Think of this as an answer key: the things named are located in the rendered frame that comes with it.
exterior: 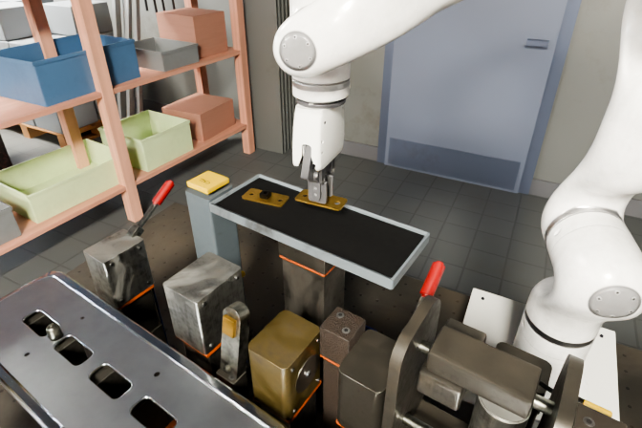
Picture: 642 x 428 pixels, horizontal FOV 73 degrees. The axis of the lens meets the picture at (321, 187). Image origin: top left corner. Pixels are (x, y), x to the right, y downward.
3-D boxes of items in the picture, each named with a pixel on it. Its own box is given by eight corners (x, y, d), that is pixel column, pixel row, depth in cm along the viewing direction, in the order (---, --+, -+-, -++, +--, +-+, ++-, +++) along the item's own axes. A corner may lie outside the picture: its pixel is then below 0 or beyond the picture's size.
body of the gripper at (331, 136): (312, 78, 70) (313, 143, 75) (281, 97, 62) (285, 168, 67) (356, 84, 67) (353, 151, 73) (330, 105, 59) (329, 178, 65)
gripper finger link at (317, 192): (310, 162, 70) (310, 198, 74) (300, 170, 68) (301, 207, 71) (328, 166, 69) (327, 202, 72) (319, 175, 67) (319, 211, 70)
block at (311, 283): (287, 392, 98) (276, 226, 76) (307, 366, 104) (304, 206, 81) (324, 416, 93) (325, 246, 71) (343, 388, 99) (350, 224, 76)
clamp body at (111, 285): (123, 374, 102) (81, 250, 84) (164, 340, 111) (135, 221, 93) (143, 390, 99) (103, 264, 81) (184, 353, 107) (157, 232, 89)
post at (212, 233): (209, 341, 110) (181, 190, 88) (230, 322, 116) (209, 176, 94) (231, 355, 106) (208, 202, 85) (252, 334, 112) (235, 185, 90)
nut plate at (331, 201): (293, 200, 74) (293, 194, 73) (304, 189, 77) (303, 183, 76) (339, 211, 71) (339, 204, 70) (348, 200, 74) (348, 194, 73)
